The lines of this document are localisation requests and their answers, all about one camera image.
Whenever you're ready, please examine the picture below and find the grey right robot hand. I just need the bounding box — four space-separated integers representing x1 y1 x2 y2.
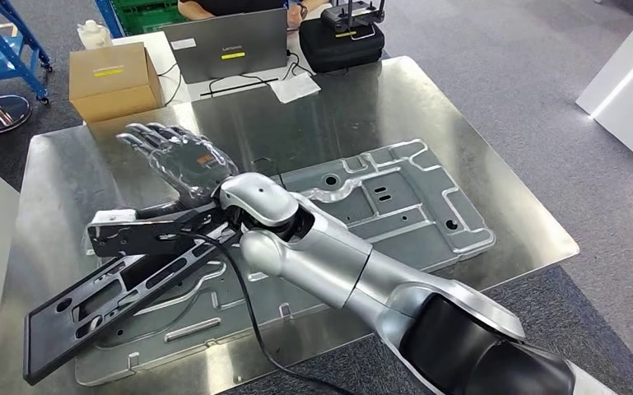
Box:
115 122 240 221

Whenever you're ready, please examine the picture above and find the black plastic panel part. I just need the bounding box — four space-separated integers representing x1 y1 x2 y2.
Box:
23 229 241 387

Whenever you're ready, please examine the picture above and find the stainless steel workbench table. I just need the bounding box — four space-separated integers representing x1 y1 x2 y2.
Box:
0 56 580 395

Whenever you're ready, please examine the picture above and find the cardboard box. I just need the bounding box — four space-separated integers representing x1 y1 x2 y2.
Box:
68 42 165 123

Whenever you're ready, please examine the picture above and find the white paper sheet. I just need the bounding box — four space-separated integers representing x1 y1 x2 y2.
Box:
269 72 323 105

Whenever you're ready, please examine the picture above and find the grey laptop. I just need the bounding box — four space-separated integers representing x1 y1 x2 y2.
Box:
161 7 289 85

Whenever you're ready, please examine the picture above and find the green plastic crate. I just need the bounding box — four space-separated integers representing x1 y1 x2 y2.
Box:
111 0 189 36

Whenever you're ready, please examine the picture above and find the white plastic bottle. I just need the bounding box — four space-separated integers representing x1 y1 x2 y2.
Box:
76 20 114 50

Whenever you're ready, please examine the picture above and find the person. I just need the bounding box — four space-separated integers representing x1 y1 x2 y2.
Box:
176 0 333 30

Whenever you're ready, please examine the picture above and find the black device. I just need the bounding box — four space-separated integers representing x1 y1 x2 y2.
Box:
298 19 386 73

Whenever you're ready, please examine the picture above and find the blue metal cart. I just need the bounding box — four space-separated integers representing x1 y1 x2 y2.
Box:
0 0 54 105

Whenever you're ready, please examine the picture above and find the grey stamped sheet metal panel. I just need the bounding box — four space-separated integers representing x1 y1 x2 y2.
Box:
74 138 497 387

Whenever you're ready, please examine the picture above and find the black laptop cable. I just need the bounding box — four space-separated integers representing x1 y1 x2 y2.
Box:
199 73 280 98

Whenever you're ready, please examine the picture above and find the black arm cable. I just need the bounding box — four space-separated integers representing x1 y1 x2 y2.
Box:
174 233 352 395

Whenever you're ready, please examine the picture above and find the blue metal frame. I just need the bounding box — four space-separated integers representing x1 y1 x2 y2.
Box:
93 0 126 40

